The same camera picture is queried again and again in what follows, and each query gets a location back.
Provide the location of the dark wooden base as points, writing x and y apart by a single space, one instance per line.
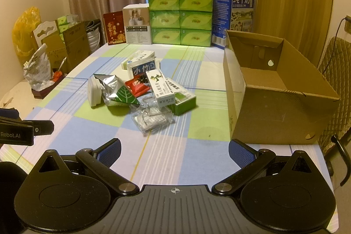
44 91

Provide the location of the green tissue box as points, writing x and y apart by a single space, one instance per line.
64 20

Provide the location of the clear plastic bag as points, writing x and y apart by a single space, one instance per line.
152 120

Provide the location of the red candy wrapper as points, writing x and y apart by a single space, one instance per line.
137 87

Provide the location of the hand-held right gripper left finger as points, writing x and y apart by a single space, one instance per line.
111 150

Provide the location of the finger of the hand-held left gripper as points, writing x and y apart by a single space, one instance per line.
44 127

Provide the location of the tall brown cardboard carton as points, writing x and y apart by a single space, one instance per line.
78 42

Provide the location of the silver foil packet green leaf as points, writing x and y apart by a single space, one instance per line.
118 91

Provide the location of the quilted olive chair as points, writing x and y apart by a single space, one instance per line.
338 80

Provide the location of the blue label tissue packet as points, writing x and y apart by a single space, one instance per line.
142 68

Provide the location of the white round plastic device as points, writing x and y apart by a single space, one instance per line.
93 92

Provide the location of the yellow plastic bag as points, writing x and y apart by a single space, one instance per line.
23 34

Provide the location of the stack of green tissue packs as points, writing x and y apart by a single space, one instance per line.
179 17

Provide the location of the green white spray medicine box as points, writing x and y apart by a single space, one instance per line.
158 88

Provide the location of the large cardboard box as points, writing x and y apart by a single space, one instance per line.
274 113

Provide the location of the red gift packet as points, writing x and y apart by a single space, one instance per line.
113 29

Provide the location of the desktop with checked tablecloth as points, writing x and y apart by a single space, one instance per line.
178 157

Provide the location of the grey striped bag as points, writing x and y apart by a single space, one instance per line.
94 36

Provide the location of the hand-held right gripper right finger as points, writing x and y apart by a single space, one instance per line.
241 151

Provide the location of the crumpled silver foil bag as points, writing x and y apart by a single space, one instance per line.
38 66

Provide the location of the white product box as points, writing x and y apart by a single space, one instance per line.
137 25

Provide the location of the green flat medicine box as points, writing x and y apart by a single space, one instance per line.
182 102

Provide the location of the small brown cardboard carton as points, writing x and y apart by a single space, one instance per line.
56 50

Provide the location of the blue milk carton box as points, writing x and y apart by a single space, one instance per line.
220 17

